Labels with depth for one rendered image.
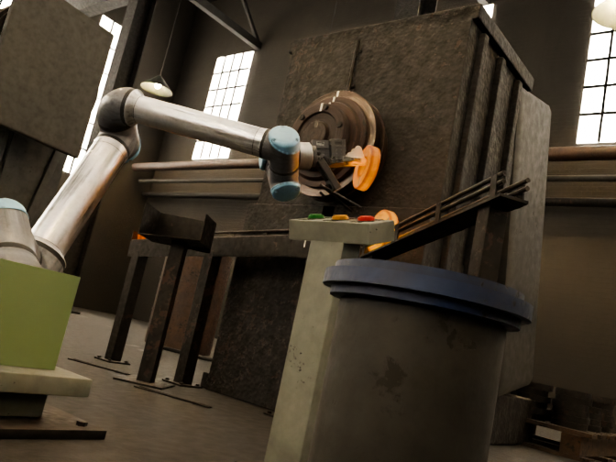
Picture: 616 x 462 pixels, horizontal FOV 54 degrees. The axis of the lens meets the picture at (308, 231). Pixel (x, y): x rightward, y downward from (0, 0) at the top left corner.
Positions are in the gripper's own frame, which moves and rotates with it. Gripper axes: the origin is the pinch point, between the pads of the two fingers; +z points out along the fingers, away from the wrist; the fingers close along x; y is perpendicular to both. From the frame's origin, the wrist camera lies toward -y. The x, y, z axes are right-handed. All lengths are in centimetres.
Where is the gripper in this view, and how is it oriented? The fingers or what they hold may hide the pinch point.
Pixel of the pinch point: (367, 162)
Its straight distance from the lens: 205.6
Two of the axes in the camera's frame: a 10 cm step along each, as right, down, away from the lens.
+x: -2.8, 1.1, 9.5
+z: 9.6, -0.3, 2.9
